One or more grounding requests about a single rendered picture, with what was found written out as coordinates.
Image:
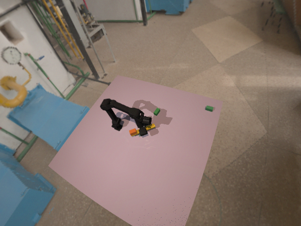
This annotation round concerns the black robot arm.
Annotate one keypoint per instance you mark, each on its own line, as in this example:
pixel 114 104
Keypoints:
pixel 134 113

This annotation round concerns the yellow bar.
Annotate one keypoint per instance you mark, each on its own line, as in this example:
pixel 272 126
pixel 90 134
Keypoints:
pixel 134 132

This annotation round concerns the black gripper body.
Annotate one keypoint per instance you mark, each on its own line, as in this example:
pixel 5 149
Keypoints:
pixel 142 131

